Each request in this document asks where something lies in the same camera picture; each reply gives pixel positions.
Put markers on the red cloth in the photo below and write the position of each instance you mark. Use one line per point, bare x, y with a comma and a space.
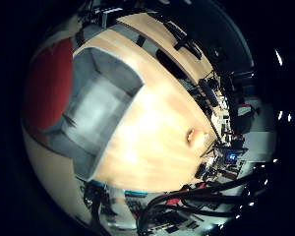
49, 85

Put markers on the grey fabric container bin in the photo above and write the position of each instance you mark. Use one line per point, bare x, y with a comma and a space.
95, 108

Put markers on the tan plush toy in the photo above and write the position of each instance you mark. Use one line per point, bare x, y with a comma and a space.
191, 136

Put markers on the wooden side desk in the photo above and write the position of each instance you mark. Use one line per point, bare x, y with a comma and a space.
173, 46

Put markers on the device with blue screen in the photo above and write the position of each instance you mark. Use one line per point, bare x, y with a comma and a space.
231, 156

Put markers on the black office chair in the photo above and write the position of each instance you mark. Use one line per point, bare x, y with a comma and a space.
242, 116

